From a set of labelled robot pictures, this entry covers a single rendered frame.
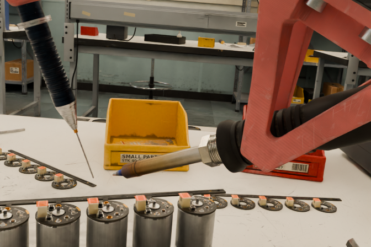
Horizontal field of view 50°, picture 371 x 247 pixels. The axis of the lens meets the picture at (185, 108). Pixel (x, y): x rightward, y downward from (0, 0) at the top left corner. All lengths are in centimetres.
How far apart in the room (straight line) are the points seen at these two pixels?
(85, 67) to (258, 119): 462
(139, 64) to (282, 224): 430
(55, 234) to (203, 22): 225
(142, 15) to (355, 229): 217
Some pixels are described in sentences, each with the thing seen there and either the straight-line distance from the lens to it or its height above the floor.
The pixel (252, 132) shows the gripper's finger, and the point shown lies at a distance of 17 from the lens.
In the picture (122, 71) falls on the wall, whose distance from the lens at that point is 468.
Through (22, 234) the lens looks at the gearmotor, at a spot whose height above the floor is 80.
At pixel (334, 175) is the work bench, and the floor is 75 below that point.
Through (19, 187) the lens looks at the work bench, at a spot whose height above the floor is 75.
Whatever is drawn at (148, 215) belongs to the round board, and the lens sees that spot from 24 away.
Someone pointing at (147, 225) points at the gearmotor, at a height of 81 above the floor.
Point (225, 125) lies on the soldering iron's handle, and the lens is 18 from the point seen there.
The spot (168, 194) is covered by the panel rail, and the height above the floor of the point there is 81.
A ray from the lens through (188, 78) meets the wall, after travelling 461.
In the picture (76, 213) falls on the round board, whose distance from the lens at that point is 25.
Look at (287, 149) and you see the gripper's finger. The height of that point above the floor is 88.
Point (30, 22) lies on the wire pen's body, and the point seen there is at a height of 92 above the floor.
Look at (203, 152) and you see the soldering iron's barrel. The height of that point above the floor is 87.
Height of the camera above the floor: 93
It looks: 13 degrees down
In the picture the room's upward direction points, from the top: 5 degrees clockwise
